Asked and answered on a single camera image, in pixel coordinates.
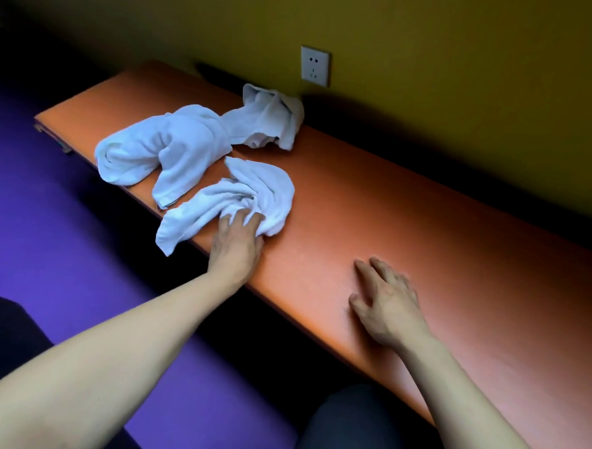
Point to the person's left hand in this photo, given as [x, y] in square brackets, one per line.
[235, 251]

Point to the person's right hand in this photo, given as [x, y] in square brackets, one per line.
[389, 311]

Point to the person's right thumb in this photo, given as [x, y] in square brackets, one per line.
[359, 305]

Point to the person's left fingers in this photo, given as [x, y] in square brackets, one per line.
[239, 220]

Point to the person's right middle finger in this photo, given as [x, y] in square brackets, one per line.
[385, 270]

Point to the small white towel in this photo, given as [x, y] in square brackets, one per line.
[251, 189]

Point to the person's left forearm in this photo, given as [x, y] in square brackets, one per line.
[105, 360]

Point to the person's right forearm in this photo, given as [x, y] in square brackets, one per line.
[459, 409]

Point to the large rolled white towel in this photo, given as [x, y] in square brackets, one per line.
[176, 144]

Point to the bunched white towel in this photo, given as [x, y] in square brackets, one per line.
[267, 116]

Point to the person's right leg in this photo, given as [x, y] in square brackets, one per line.
[364, 428]

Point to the white wall socket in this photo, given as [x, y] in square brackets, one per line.
[314, 66]

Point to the metal shelf bracket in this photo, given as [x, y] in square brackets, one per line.
[53, 137]

